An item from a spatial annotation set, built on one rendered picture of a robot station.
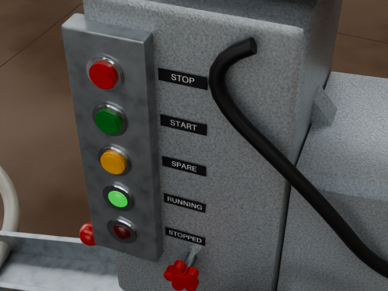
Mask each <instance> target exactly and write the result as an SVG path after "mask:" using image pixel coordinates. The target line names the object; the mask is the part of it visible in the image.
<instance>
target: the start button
mask: <svg viewBox="0 0 388 291"><path fill-rule="evenodd" d="M95 122H96V124H97V126H98V128H99V129H100V130H102V131H103V132H105V133H108V134H111V135H113V134H116V133H118V132H119V131H120V129H121V127H122V124H121V120H120V119H119V117H118V116H117V115H116V114H115V113H113V112H112V111H110V110H101V111H99V112H98V113H97V114H96V116H95Z"/></svg>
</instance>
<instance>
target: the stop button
mask: <svg viewBox="0 0 388 291"><path fill-rule="evenodd" d="M89 76H90V79H91V80H92V82H93V83H94V84H95V85H96V86H97V87H99V88H101V89H111V88H113V87H114V86H115V85H116V83H117V75H116V73H115V71H114V70H113V68H112V67H110V66H109V65H108V64H105V63H103V62H97V63H95V64H93V65H92V66H91V67H90V69H89Z"/></svg>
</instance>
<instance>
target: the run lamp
mask: <svg viewBox="0 0 388 291"><path fill-rule="evenodd" d="M108 197H109V200H110V201H111V203H112V204H114V205H115V206H117V207H125V206H126V205H127V203H128V202H127V199H126V197H125V196H124V195H123V194H121V193H120V192H117V191H111V192H109V195H108Z"/></svg>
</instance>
